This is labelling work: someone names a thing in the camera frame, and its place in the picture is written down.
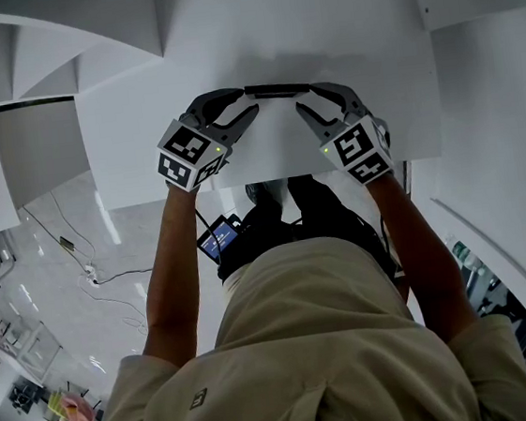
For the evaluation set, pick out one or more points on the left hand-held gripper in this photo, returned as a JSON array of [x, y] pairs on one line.
[[188, 154]]

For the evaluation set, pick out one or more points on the person's black shoe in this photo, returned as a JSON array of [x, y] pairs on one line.
[[310, 194], [264, 197]]

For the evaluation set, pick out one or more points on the black power adapter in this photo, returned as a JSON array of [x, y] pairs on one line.
[[67, 242]]

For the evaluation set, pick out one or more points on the white desk with drawers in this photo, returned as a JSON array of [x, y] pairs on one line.
[[275, 156]]

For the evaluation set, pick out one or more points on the low white table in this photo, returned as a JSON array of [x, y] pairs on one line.
[[24, 354]]

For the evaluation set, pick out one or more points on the person's right forearm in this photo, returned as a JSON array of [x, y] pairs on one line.
[[424, 257]]

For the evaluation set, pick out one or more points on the person's left forearm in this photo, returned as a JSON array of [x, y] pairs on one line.
[[172, 281]]

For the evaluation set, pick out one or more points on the white power strip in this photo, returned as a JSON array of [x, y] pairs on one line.
[[91, 276]]

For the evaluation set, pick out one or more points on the pink chair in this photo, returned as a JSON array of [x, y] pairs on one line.
[[78, 412]]

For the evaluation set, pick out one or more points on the white shelf unit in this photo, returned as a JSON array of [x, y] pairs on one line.
[[83, 36]]

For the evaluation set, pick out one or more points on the clear plastic bottle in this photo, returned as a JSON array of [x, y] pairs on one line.
[[464, 255]]

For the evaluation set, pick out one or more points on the white cabinet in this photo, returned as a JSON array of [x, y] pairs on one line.
[[25, 156]]

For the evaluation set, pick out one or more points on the person's beige shirt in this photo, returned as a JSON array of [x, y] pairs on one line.
[[309, 365]]

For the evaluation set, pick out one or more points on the small dark framed square object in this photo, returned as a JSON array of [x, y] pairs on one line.
[[277, 91]]

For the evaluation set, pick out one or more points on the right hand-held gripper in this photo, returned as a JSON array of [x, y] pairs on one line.
[[362, 146]]

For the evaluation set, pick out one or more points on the black framed glass door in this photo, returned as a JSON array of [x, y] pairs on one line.
[[504, 300]]

